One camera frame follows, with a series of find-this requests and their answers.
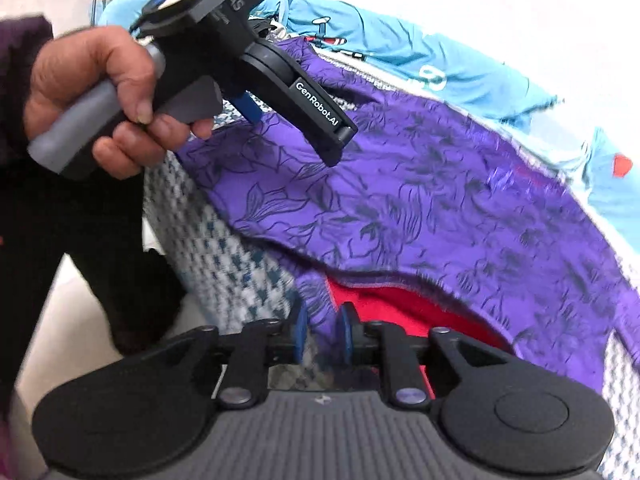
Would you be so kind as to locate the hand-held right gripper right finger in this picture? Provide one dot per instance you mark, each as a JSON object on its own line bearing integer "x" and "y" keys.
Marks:
{"x": 345, "y": 332}

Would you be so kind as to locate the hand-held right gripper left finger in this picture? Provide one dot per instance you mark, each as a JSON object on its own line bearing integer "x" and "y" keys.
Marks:
{"x": 300, "y": 330}

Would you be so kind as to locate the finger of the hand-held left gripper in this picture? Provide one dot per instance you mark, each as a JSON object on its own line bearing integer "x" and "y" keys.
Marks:
{"x": 247, "y": 109}
{"x": 335, "y": 152}

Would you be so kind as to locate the purple floral garment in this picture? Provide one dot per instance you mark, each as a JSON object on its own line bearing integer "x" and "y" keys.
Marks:
{"x": 425, "y": 200}

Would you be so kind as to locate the person's left forearm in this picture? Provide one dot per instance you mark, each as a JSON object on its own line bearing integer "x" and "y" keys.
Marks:
{"x": 17, "y": 75}

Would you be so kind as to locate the person's left hand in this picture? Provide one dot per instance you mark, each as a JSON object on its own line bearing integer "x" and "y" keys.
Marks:
{"x": 85, "y": 65}

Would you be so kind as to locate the red garment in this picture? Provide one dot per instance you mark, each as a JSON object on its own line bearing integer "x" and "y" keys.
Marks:
{"x": 400, "y": 305}

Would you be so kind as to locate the person's black trousers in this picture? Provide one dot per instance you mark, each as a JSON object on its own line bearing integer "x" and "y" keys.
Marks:
{"x": 60, "y": 240}

